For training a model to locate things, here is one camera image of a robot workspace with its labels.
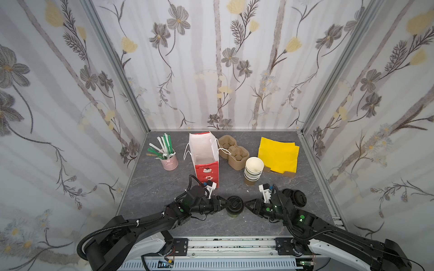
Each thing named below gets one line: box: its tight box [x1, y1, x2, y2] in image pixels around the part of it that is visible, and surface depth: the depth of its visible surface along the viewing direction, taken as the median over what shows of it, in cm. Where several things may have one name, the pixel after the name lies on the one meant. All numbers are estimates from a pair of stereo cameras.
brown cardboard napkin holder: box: [263, 165, 297, 178], surface depth 99 cm
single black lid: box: [282, 188, 294, 198], surface depth 90 cm
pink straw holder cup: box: [160, 153, 179, 172], surface depth 95 cm
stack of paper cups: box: [243, 156, 265, 187], surface depth 84 cm
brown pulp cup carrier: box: [218, 134, 250, 171], surface depth 98 cm
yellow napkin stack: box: [257, 136, 300, 174], surface depth 104 cm
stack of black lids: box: [290, 189, 308, 208], surface depth 88 cm
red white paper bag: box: [183, 130, 232, 189], surface depth 85 cm
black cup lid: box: [225, 195, 245, 215], surface depth 76 cm
